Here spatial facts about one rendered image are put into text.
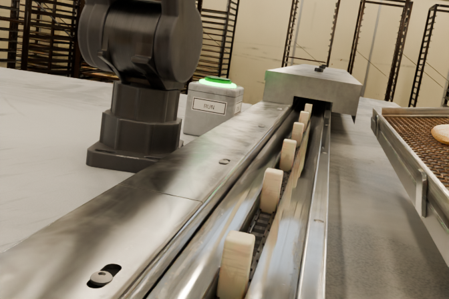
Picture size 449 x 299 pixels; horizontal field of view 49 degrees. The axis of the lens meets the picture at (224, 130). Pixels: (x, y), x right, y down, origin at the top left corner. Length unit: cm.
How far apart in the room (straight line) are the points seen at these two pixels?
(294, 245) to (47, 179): 24
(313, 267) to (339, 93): 70
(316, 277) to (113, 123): 33
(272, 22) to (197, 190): 724
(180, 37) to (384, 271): 27
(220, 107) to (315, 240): 44
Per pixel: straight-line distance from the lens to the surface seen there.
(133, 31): 47
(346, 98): 92
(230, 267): 24
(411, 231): 47
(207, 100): 70
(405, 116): 71
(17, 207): 39
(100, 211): 27
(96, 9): 50
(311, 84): 92
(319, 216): 31
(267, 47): 753
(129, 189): 31
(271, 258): 27
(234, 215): 32
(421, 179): 31
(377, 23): 751
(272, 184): 36
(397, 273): 37
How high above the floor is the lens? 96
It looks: 10 degrees down
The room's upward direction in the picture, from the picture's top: 8 degrees clockwise
